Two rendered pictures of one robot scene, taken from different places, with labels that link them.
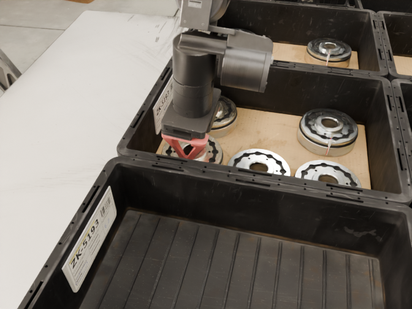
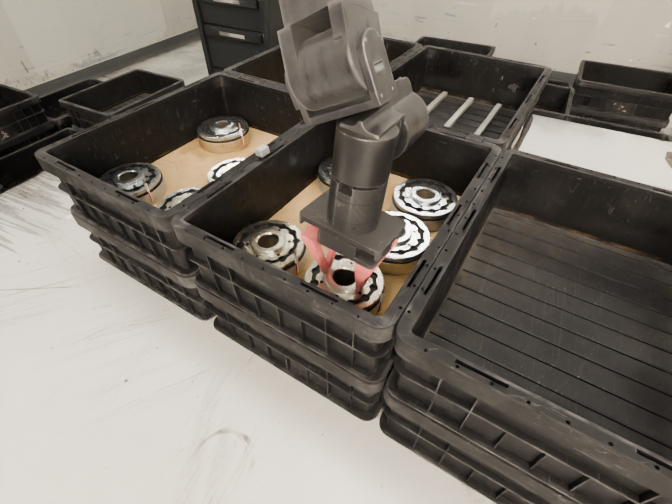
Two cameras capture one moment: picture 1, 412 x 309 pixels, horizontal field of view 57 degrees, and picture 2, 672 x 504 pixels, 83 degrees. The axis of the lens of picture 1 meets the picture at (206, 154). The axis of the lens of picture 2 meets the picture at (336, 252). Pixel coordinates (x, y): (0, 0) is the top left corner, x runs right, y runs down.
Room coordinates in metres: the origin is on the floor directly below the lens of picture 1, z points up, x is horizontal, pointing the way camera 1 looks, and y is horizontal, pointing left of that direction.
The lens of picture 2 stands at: (0.37, 0.33, 1.23)
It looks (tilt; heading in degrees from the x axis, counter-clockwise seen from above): 45 degrees down; 289
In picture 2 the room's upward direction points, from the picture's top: straight up
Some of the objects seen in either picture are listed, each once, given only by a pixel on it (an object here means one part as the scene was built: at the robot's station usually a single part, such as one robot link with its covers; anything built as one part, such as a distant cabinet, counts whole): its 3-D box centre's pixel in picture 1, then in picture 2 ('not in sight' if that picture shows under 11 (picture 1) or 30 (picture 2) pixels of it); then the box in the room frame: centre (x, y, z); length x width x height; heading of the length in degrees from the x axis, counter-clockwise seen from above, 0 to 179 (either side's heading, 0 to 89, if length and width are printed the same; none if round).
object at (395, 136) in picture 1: (266, 116); (355, 186); (0.49, -0.10, 0.92); 0.40 x 0.30 x 0.02; 77
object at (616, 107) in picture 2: not in sight; (604, 124); (-0.30, -1.73, 0.37); 0.40 x 0.30 x 0.45; 171
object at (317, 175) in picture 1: (328, 181); (425, 194); (0.39, -0.19, 0.86); 0.05 x 0.05 x 0.01
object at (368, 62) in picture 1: (279, 55); (208, 158); (0.78, -0.17, 0.87); 0.40 x 0.30 x 0.11; 77
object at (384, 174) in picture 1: (263, 140); (353, 215); (0.49, -0.10, 0.87); 0.40 x 0.30 x 0.11; 77
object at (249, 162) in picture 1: (258, 168); (394, 232); (0.42, -0.08, 0.86); 0.05 x 0.05 x 0.01
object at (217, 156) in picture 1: (192, 152); (344, 280); (0.46, 0.02, 0.86); 0.10 x 0.10 x 0.01
